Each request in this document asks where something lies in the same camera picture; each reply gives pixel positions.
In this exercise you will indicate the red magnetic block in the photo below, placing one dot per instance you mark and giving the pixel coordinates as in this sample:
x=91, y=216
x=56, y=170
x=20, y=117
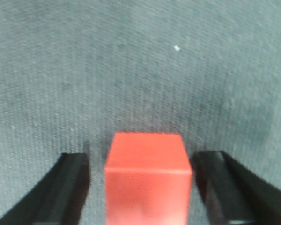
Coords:
x=148, y=179

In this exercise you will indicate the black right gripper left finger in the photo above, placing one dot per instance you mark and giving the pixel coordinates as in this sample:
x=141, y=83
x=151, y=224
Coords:
x=58, y=198

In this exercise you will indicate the dark grey table mat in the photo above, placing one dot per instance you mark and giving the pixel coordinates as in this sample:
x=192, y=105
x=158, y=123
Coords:
x=74, y=72

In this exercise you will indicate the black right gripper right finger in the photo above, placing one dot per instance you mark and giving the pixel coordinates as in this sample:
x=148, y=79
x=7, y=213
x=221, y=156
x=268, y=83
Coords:
x=232, y=194

